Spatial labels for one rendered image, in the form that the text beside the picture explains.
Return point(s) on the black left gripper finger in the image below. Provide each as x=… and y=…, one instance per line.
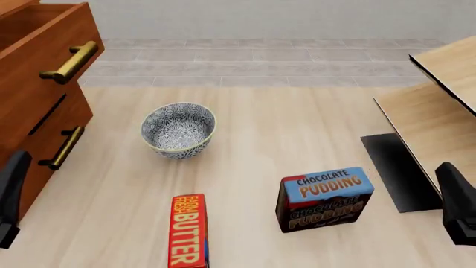
x=13, y=190

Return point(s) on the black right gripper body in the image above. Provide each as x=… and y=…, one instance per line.
x=463, y=233

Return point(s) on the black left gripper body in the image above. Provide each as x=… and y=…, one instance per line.
x=7, y=234

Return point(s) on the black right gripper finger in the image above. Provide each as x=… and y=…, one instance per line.
x=459, y=195

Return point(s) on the wooden cabinet with drawers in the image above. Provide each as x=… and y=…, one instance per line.
x=80, y=107

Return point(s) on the pale wooden shelf rack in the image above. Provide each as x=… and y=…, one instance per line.
x=427, y=120

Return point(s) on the chocolate pudding box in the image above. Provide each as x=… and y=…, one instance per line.
x=327, y=201

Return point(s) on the blue-white patterned bowl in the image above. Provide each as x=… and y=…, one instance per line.
x=178, y=131

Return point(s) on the red butter box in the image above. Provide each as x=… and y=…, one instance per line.
x=187, y=231

